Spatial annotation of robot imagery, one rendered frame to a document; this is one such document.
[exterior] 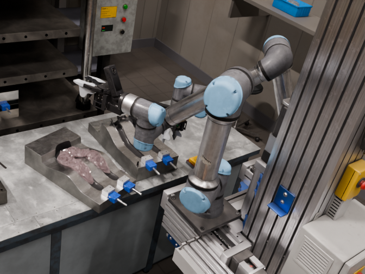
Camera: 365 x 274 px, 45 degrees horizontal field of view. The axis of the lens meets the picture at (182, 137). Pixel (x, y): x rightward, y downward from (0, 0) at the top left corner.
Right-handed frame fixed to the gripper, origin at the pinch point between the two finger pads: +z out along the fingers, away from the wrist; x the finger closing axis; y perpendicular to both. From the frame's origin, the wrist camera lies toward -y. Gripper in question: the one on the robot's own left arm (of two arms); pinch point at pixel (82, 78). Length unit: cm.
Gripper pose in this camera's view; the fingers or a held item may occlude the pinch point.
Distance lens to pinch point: 173.2
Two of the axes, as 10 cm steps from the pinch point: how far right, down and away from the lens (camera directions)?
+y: -2.4, 8.7, 4.2
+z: -8.8, -3.8, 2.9
